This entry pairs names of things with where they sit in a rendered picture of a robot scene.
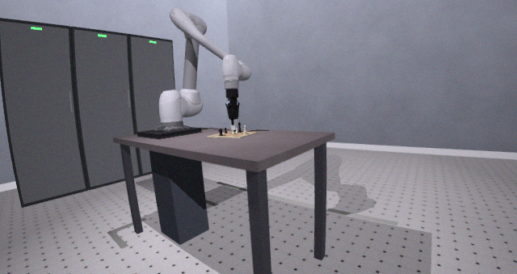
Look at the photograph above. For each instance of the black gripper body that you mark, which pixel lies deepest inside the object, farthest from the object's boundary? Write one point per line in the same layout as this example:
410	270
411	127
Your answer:
230	94

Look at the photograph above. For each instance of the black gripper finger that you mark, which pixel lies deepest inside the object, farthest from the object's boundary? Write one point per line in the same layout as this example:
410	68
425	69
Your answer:
231	114
236	109

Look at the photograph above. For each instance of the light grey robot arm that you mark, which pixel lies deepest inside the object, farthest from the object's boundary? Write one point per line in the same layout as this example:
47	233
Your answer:
172	108

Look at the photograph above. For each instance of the brown and cream chessboard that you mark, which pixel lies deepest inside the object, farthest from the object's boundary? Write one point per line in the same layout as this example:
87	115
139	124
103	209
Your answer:
230	135

